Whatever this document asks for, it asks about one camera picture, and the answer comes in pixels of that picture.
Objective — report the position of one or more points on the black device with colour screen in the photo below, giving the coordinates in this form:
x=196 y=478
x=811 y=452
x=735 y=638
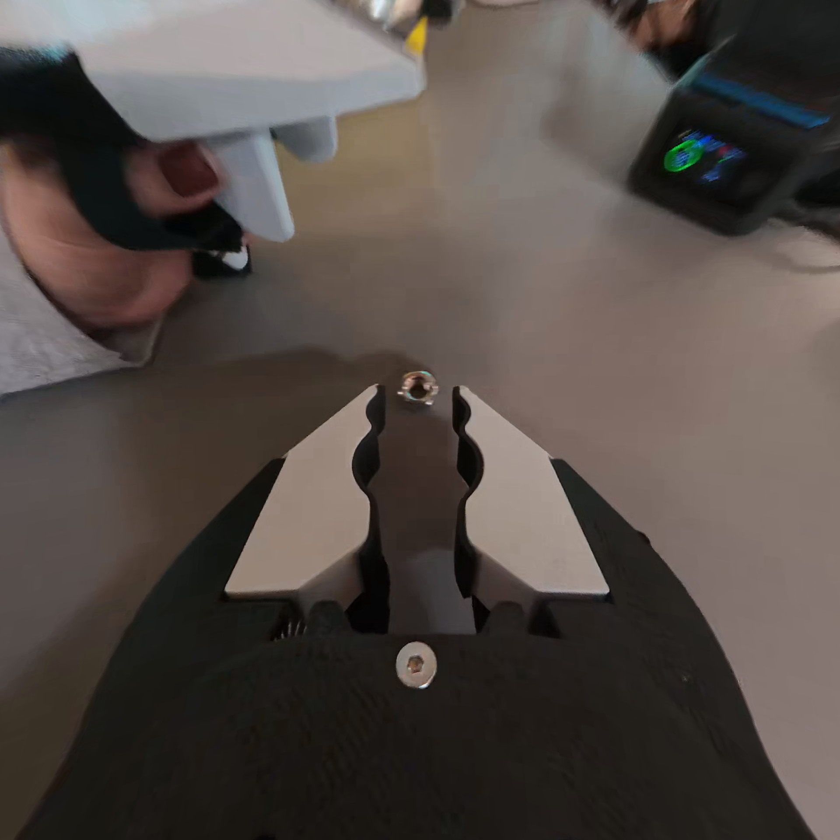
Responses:
x=722 y=164

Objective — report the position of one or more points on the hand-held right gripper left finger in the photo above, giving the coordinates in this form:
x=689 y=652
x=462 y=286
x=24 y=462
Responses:
x=308 y=512

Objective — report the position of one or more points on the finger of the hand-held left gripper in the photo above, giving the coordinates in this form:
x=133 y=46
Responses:
x=262 y=72

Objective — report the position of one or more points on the person's left hand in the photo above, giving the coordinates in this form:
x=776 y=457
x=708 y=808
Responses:
x=85 y=275

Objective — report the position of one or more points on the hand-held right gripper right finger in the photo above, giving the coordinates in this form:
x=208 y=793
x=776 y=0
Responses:
x=525 y=518

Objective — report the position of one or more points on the steel hex nut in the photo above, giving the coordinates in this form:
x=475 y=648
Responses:
x=417 y=388

